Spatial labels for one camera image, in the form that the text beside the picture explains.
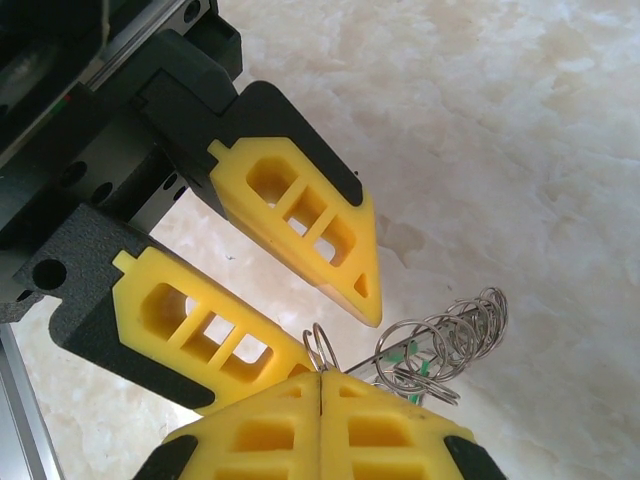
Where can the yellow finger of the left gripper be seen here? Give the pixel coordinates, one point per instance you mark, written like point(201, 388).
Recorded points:
point(130, 280)
point(235, 160)

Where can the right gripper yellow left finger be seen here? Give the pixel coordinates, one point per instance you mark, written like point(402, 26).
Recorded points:
point(260, 435)

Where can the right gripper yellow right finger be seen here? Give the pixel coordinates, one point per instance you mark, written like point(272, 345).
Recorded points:
point(390, 440)

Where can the silver disc with keyrings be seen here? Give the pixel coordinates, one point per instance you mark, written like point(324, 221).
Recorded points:
point(360, 367)

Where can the green plastic key tag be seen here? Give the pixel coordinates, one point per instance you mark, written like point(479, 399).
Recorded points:
point(397, 356)

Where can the silver metal keyring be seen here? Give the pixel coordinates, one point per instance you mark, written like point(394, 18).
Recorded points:
point(314, 356)

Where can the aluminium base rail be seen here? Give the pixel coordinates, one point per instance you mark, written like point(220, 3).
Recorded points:
point(25, 425)

